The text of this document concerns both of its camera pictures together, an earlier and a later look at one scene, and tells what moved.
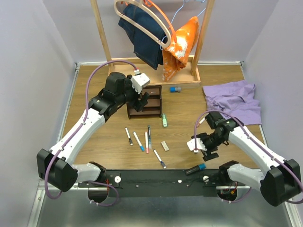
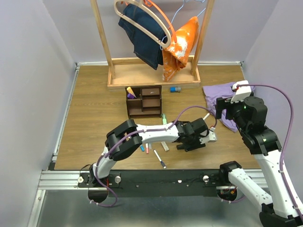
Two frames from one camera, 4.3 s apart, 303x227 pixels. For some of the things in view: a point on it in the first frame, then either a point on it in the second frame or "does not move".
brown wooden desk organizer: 153,109 does not move
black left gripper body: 131,96 → 193,143
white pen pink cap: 146,141 does not move
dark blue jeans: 146,48 does not move
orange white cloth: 174,57 does not move
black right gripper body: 210,142 → 233,110
